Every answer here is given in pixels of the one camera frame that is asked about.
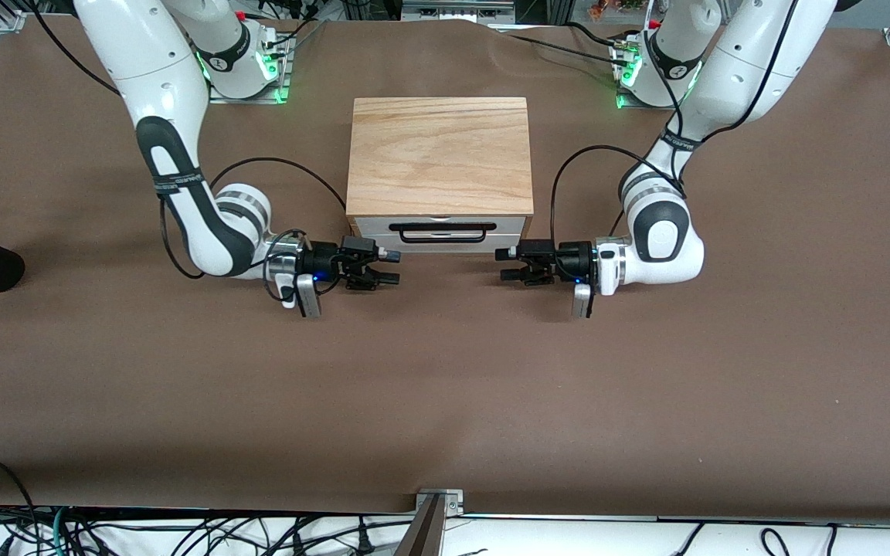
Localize white drawer with black handle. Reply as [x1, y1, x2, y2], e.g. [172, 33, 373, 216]
[355, 217, 528, 244]

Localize plain white drawer front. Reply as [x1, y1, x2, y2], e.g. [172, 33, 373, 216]
[360, 232, 525, 256]

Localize light wooden drawer cabinet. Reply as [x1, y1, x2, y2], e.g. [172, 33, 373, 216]
[345, 97, 535, 256]

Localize brown paper table cover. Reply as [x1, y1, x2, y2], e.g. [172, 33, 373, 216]
[0, 14, 890, 518]

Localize grey electronics box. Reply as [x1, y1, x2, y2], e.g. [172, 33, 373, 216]
[401, 0, 517, 25]

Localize orange background clutter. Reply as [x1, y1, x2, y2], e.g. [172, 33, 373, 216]
[588, 0, 648, 22]

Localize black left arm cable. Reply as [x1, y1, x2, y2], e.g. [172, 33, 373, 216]
[549, 0, 801, 242]

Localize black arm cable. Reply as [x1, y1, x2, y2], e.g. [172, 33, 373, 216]
[26, 0, 350, 303]
[549, 0, 801, 242]

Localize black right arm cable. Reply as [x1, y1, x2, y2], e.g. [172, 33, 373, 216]
[26, 0, 350, 303]

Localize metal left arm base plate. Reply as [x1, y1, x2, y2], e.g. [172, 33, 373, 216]
[613, 37, 698, 111]

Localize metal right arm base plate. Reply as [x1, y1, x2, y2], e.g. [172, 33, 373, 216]
[207, 37, 292, 104]

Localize long black table cable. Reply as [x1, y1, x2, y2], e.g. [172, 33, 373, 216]
[491, 28, 622, 61]

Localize short black table cable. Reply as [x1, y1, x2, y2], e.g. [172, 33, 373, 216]
[565, 22, 622, 46]

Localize black base connector cables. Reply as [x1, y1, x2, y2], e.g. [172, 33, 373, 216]
[258, 0, 331, 59]

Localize small metal clamp bracket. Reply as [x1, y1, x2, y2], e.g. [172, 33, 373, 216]
[414, 488, 466, 519]

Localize dark metal mount bar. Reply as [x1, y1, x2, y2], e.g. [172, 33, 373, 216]
[392, 494, 446, 556]

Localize teal floor cable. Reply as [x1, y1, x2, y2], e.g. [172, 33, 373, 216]
[47, 508, 71, 556]

